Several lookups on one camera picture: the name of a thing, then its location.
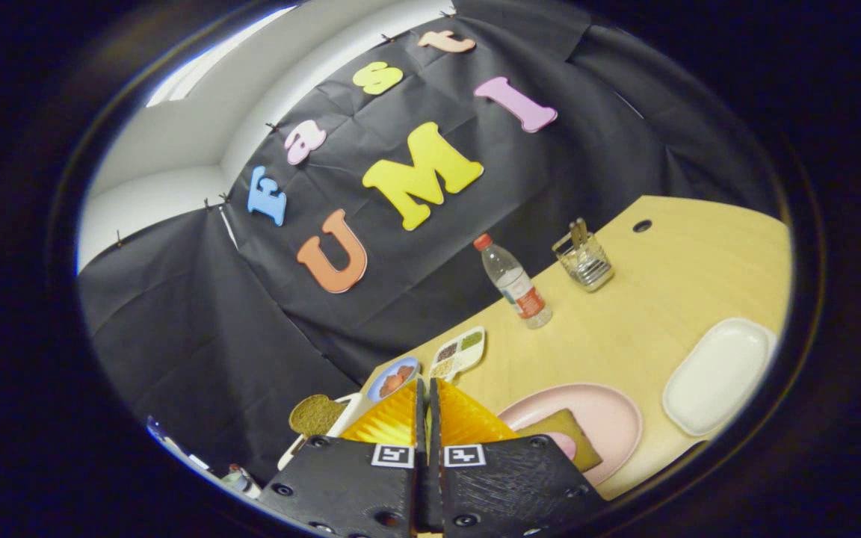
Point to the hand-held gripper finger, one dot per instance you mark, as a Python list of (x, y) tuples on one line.
[(434, 426), (420, 426)]

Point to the brown toast bread slice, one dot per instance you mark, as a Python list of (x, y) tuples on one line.
[(317, 415)]

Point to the red food pieces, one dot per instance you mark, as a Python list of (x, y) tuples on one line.
[(397, 379)]

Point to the blue plate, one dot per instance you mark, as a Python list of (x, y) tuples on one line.
[(382, 390)]

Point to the white toaster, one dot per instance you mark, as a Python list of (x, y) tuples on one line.
[(348, 415)]

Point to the white compartment seed tray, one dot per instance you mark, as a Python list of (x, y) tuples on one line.
[(459, 353)]

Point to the pink ham slice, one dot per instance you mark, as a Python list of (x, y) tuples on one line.
[(565, 446)]

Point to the clear bottle red cap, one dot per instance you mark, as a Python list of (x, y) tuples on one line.
[(516, 288)]

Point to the pink plate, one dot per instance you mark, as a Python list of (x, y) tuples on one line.
[(610, 418)]

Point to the white rectangular plate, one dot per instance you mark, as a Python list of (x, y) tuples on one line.
[(718, 377)]

